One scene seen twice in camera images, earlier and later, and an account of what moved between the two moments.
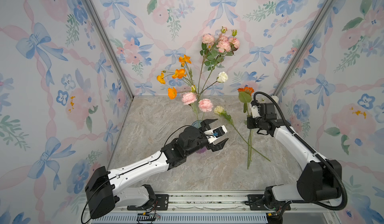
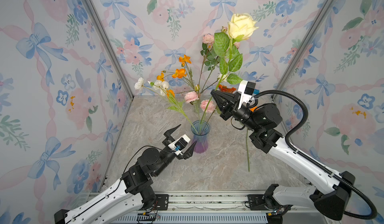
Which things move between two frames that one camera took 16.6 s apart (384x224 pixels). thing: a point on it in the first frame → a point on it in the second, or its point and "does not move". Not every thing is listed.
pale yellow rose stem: (220, 110) → (240, 26)
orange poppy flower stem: (185, 73) does not move
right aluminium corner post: (286, 75) does not move
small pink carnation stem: (204, 105) does not move
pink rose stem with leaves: (225, 47) → (211, 59)
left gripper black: (217, 147) → (167, 133)
